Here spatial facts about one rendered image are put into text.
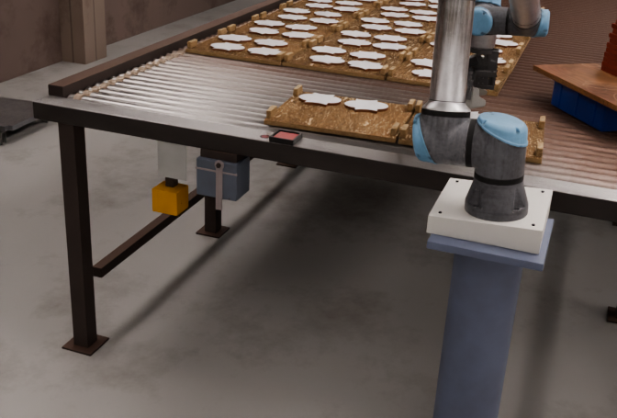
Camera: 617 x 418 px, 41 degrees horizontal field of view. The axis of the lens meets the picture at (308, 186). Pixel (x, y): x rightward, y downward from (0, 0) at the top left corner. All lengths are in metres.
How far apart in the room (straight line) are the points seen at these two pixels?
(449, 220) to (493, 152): 0.19
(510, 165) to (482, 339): 0.45
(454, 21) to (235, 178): 0.87
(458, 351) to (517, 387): 0.92
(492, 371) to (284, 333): 1.19
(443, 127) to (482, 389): 0.69
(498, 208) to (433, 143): 0.21
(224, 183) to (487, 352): 0.92
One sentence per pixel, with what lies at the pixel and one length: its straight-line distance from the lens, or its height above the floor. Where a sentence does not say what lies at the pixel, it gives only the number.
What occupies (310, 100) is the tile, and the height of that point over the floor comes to 0.95.
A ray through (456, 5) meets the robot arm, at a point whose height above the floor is 1.40.
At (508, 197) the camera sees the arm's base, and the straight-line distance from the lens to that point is 1.97.
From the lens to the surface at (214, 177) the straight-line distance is 2.50.
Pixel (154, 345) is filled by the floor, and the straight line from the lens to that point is 3.11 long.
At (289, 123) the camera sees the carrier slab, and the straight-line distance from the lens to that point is 2.50.
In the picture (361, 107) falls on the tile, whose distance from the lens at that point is 2.66.
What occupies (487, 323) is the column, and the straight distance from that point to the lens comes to 2.10.
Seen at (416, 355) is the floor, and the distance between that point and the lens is 3.12.
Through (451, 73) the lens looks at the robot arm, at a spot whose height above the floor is 1.25.
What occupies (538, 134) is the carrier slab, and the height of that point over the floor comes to 0.94.
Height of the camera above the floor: 1.72
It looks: 23 degrees down
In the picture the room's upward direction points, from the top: 3 degrees clockwise
